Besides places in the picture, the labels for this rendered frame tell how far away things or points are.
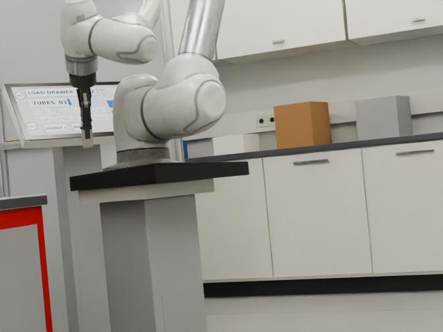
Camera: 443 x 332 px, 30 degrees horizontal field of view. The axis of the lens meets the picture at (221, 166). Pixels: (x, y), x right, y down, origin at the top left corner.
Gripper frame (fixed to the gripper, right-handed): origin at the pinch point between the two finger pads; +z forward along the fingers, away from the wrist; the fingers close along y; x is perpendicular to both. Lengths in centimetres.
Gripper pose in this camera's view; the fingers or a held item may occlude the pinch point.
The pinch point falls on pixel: (87, 135)
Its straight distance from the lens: 245.0
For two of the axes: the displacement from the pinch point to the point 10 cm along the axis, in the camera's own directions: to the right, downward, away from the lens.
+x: -9.7, 1.0, -2.0
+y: -2.2, -4.9, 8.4
